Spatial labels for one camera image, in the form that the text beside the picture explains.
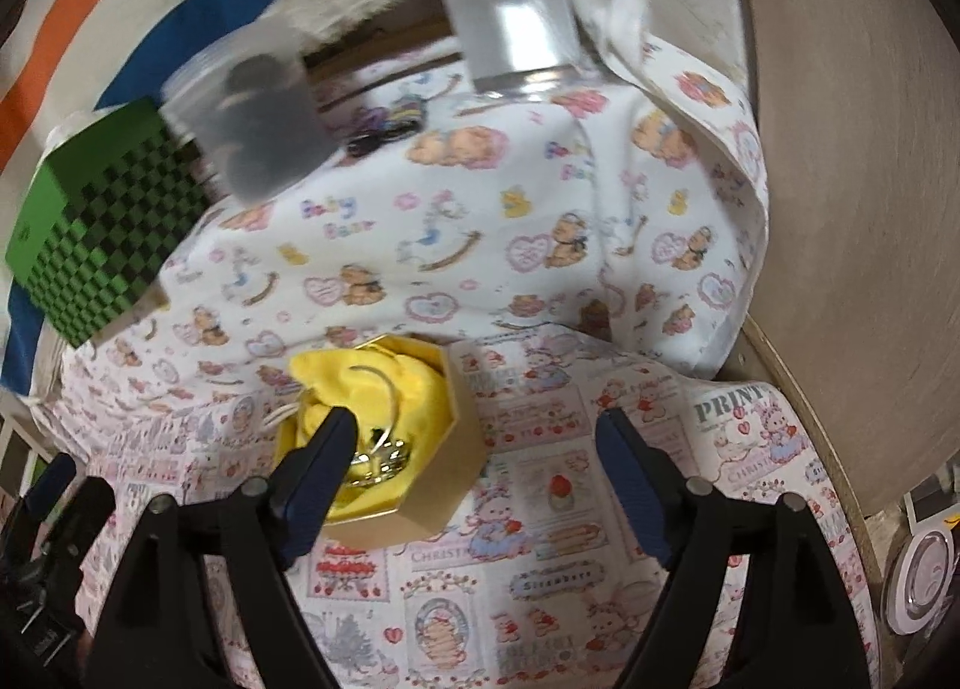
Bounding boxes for silver bangle bracelet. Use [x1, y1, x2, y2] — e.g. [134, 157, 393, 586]
[268, 364, 410, 465]

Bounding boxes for silver rhinestone chain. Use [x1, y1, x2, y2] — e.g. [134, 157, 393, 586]
[344, 435, 413, 489]

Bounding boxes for gold hexagonal jewelry box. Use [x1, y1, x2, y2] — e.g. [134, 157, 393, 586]
[268, 335, 488, 549]

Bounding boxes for white round dish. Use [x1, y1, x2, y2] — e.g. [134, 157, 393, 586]
[885, 525, 955, 636]

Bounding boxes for strawberry print cloth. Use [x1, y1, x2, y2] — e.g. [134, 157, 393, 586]
[50, 326, 878, 687]

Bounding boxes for yellow cloth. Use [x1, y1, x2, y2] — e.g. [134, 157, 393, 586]
[277, 346, 454, 522]

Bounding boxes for green checkered box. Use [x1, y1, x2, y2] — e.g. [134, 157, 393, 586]
[5, 99, 208, 348]

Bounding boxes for baby bear print cloth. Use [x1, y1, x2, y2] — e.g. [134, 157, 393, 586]
[60, 0, 768, 418]

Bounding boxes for black lighter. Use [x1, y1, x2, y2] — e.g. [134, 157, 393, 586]
[347, 130, 397, 159]

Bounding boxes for frosted plastic container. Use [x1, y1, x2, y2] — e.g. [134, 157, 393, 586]
[161, 16, 338, 205]

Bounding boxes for clear pump bottle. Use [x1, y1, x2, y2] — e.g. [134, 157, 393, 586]
[418, 0, 594, 96]

